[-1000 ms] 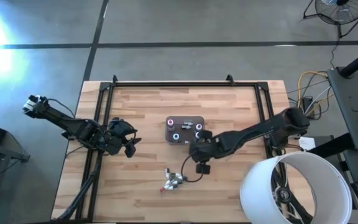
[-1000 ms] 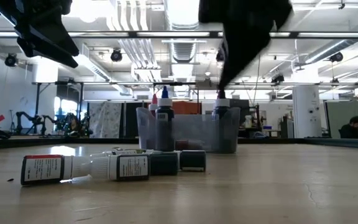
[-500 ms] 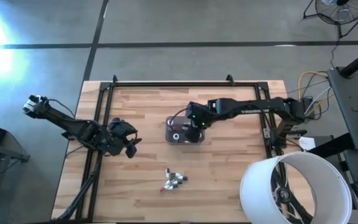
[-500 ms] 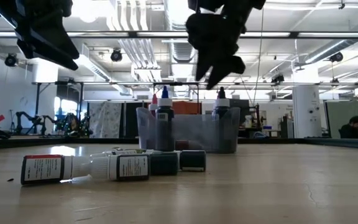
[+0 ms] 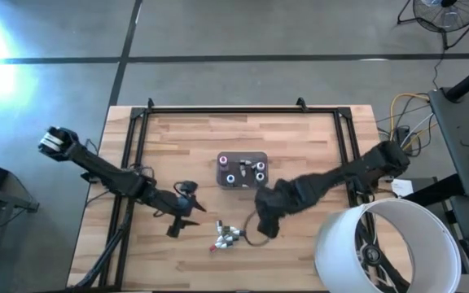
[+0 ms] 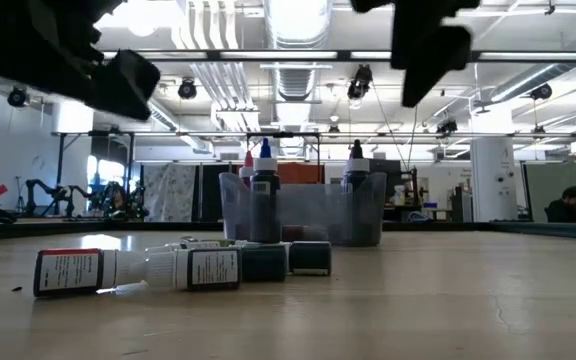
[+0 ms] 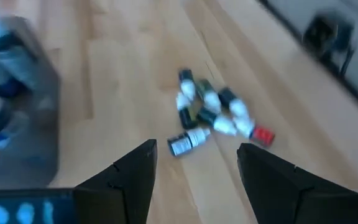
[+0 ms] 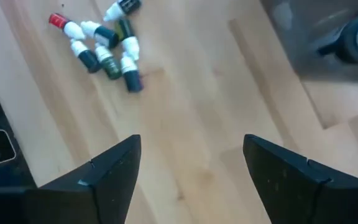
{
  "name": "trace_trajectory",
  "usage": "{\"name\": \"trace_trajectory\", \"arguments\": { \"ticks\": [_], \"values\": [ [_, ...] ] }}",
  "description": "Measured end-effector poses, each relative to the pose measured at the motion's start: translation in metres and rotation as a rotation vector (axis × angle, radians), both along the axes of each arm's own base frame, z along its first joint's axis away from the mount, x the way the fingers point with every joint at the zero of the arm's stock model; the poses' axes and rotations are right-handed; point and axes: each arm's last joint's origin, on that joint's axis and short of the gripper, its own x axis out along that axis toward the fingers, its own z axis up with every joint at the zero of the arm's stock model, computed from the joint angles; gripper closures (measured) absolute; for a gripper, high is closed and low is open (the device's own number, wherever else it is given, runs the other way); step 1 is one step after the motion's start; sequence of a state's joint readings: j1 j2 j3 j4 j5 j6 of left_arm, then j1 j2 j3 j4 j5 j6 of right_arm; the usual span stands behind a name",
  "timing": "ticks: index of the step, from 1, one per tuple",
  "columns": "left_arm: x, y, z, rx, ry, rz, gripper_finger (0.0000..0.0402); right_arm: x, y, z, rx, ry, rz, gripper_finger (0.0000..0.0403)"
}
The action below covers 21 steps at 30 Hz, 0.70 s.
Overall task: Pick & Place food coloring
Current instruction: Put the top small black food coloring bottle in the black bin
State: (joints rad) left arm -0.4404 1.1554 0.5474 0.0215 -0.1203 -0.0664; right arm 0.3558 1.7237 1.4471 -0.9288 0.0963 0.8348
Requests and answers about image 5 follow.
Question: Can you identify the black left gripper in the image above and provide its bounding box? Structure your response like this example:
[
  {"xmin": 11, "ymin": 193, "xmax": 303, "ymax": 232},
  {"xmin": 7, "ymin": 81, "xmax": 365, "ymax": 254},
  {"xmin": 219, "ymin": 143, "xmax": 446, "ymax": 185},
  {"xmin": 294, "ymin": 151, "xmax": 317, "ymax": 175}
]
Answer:
[{"xmin": 147, "ymin": 181, "xmax": 208, "ymax": 239}]

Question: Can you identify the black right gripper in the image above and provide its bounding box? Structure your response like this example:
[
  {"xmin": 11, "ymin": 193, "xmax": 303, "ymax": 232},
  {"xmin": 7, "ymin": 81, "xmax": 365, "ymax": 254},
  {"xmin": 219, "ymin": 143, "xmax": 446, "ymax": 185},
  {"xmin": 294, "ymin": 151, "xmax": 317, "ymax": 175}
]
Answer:
[{"xmin": 254, "ymin": 178, "xmax": 301, "ymax": 240}]

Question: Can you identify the translucent grey plastic bin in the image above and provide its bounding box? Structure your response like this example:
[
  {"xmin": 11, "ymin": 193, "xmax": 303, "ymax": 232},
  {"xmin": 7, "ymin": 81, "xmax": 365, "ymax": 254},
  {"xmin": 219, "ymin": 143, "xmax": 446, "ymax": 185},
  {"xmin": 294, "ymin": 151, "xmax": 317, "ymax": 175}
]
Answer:
[{"xmin": 216, "ymin": 151, "xmax": 270, "ymax": 190}]

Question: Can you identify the white cylindrical shade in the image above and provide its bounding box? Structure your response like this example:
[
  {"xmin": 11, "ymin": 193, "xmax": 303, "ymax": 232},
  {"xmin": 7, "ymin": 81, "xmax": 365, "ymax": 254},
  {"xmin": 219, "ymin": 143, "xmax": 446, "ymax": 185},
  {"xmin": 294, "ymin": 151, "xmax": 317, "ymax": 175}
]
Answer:
[{"xmin": 313, "ymin": 198, "xmax": 462, "ymax": 293}]

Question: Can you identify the black wheeled base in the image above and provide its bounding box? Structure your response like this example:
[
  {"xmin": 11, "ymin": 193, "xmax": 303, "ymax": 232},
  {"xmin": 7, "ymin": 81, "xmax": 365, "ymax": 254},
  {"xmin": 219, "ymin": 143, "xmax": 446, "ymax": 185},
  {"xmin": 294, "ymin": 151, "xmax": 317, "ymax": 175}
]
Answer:
[{"xmin": 355, "ymin": 219, "xmax": 413, "ymax": 293}]

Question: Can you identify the white paper note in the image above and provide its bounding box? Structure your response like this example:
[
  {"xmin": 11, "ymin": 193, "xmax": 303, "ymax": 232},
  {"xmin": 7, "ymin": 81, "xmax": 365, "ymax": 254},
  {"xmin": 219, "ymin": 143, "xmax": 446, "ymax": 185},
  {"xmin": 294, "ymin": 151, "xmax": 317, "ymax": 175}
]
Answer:
[{"xmin": 391, "ymin": 177, "xmax": 415, "ymax": 199}]

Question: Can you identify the black power strip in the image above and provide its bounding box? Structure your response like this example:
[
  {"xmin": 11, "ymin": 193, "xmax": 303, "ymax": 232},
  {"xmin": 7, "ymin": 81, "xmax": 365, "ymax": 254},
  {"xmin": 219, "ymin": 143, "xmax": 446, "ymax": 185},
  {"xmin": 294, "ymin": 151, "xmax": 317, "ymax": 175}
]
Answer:
[{"xmin": 395, "ymin": 125, "xmax": 414, "ymax": 152}]

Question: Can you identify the black support bar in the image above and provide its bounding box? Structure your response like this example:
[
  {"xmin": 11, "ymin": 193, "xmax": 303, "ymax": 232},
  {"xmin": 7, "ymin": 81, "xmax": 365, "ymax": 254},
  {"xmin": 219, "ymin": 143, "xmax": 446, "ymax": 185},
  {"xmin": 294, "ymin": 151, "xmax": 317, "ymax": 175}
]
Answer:
[{"xmin": 403, "ymin": 173, "xmax": 466, "ymax": 207}]

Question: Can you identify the grey side desk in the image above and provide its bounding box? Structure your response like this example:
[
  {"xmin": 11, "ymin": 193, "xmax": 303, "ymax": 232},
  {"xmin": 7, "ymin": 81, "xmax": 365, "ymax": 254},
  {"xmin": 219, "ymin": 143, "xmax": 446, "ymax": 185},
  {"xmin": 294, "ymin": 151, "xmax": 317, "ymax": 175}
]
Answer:
[{"xmin": 427, "ymin": 86, "xmax": 469, "ymax": 199}]

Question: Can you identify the black floor fan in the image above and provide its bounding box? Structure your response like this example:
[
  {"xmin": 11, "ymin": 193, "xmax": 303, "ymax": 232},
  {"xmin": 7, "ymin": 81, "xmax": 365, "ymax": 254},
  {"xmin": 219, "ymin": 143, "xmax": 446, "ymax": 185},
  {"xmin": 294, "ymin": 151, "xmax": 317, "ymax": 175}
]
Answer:
[{"xmin": 396, "ymin": 0, "xmax": 469, "ymax": 51}]

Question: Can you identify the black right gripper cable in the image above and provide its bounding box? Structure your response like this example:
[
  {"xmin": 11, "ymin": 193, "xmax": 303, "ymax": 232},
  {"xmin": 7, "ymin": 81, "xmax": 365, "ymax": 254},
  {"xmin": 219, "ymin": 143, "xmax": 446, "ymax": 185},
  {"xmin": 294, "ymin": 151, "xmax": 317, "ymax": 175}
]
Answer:
[{"xmin": 242, "ymin": 210, "xmax": 273, "ymax": 247}]

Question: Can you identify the black metal rig frame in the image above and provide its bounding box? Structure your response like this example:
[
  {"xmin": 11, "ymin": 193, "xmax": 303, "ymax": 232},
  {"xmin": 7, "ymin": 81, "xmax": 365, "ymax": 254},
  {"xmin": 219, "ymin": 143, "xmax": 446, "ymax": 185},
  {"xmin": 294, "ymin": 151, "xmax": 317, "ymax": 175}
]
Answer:
[{"xmin": 67, "ymin": 96, "xmax": 361, "ymax": 292}]

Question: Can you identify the black cart frame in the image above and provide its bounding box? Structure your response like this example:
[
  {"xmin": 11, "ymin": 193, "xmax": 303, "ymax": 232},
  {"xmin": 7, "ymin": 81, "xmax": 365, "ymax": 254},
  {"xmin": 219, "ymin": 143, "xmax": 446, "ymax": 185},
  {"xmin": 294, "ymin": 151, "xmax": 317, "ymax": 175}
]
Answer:
[{"xmin": 0, "ymin": 182, "xmax": 40, "ymax": 293}]

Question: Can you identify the yellow cable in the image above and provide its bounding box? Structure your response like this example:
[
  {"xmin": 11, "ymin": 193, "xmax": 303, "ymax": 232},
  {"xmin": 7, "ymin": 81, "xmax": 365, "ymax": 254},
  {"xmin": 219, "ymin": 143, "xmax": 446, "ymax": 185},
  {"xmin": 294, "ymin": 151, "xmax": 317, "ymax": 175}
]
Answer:
[{"xmin": 388, "ymin": 92, "xmax": 439, "ymax": 151}]

